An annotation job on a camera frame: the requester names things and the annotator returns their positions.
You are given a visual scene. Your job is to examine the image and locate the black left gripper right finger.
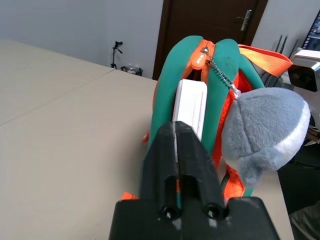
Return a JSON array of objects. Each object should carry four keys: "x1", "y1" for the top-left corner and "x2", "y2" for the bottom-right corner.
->
[{"x1": 176, "y1": 121, "x2": 230, "y2": 221}]

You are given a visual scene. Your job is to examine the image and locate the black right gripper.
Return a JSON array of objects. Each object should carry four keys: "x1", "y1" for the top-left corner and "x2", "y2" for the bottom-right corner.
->
[{"x1": 305, "y1": 125, "x2": 320, "y2": 146}]

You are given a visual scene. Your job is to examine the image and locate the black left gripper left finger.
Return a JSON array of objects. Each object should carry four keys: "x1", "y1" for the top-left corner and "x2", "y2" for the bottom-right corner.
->
[{"x1": 141, "y1": 121, "x2": 181, "y2": 221}]

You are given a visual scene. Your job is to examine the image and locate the grey white plush toy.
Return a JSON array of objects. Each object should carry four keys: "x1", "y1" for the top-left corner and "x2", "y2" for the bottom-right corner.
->
[{"x1": 221, "y1": 87, "x2": 312, "y2": 187}]

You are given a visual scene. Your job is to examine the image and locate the white Unitree box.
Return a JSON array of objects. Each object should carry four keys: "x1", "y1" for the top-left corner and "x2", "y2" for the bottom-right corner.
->
[{"x1": 171, "y1": 79, "x2": 209, "y2": 141}]

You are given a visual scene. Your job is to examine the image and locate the orange and teal backpack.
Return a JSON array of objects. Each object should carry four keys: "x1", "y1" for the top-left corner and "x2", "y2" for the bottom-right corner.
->
[{"x1": 121, "y1": 34, "x2": 294, "y2": 201}]

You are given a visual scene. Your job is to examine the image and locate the olive trouser leg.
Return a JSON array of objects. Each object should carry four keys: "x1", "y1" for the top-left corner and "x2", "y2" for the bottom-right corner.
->
[{"x1": 291, "y1": 203, "x2": 320, "y2": 240}]

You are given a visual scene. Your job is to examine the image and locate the black bin with clutter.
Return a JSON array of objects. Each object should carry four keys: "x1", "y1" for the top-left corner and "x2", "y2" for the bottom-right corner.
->
[{"x1": 120, "y1": 64, "x2": 144, "y2": 77}]

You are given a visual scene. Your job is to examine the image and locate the black antenna rods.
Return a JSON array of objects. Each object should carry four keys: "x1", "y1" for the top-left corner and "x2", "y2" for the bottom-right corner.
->
[{"x1": 276, "y1": 34, "x2": 300, "y2": 60}]

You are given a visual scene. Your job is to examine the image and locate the computer monitor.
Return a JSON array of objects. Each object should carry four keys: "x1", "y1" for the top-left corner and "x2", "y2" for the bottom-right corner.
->
[{"x1": 303, "y1": 11, "x2": 320, "y2": 51}]

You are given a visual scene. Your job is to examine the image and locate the black tripod stand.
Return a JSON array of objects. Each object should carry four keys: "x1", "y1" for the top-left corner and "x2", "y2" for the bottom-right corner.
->
[{"x1": 109, "y1": 40, "x2": 124, "y2": 70}]

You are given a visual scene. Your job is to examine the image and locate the dark brown door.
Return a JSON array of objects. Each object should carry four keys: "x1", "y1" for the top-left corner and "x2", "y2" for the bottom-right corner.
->
[{"x1": 152, "y1": 0, "x2": 270, "y2": 81}]

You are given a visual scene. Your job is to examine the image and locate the silver ball chain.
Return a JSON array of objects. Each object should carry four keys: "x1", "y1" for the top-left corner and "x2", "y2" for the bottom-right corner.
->
[{"x1": 206, "y1": 59, "x2": 242, "y2": 101}]

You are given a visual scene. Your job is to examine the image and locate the silver door handle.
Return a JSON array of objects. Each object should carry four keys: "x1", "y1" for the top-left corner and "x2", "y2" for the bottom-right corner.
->
[{"x1": 235, "y1": 9, "x2": 253, "y2": 32}]

